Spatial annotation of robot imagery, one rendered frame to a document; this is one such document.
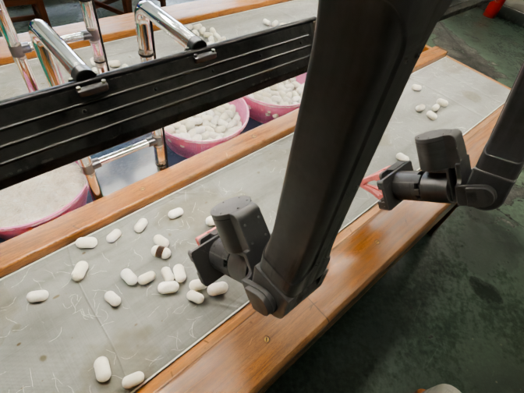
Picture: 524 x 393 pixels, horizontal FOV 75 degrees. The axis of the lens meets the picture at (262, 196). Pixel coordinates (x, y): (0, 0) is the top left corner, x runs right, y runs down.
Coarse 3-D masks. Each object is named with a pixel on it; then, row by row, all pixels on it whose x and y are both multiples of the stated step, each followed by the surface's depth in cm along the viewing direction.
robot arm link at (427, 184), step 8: (448, 168) 57; (424, 176) 61; (432, 176) 60; (440, 176) 59; (448, 176) 57; (456, 176) 58; (424, 184) 61; (432, 184) 60; (440, 184) 58; (448, 184) 58; (424, 192) 61; (432, 192) 60; (440, 192) 59; (448, 192) 58; (432, 200) 61; (440, 200) 60; (448, 200) 58; (456, 200) 60
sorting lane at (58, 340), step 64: (448, 64) 136; (448, 128) 107; (192, 192) 77; (256, 192) 80; (64, 256) 64; (128, 256) 65; (0, 320) 55; (64, 320) 56; (128, 320) 58; (192, 320) 59; (0, 384) 50; (64, 384) 51
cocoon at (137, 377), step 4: (136, 372) 52; (140, 372) 52; (128, 376) 51; (132, 376) 51; (136, 376) 51; (140, 376) 51; (124, 380) 51; (128, 380) 51; (132, 380) 51; (136, 380) 51; (140, 380) 51; (124, 384) 50; (128, 384) 50; (132, 384) 51; (136, 384) 51; (128, 388) 51
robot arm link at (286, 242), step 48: (336, 0) 18; (384, 0) 15; (432, 0) 16; (336, 48) 19; (384, 48) 17; (336, 96) 21; (384, 96) 20; (336, 144) 23; (288, 192) 29; (336, 192) 26; (288, 240) 33; (288, 288) 36
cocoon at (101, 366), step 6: (96, 360) 52; (102, 360) 52; (96, 366) 51; (102, 366) 51; (108, 366) 52; (96, 372) 51; (102, 372) 51; (108, 372) 51; (102, 378) 50; (108, 378) 51
